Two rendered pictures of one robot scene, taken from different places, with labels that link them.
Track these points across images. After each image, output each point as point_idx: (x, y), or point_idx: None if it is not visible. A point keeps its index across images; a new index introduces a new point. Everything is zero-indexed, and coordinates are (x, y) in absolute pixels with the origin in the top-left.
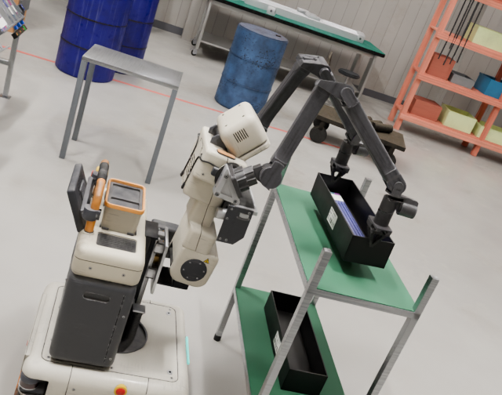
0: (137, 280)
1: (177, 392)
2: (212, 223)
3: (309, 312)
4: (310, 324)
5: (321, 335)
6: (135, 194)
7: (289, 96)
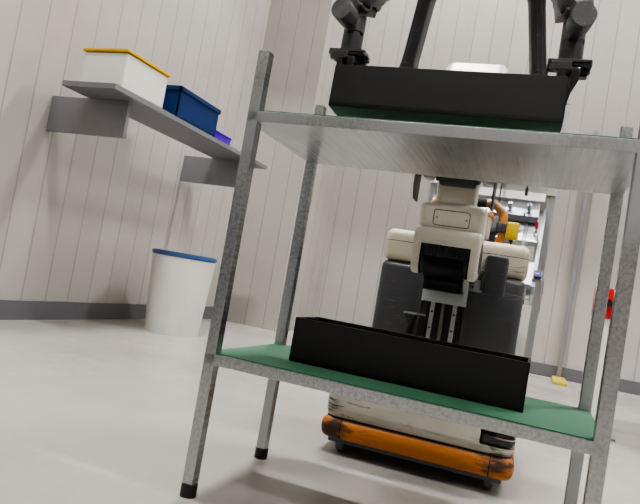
0: (385, 249)
1: None
2: (451, 204)
3: (550, 425)
4: (436, 346)
5: (459, 406)
6: None
7: (530, 29)
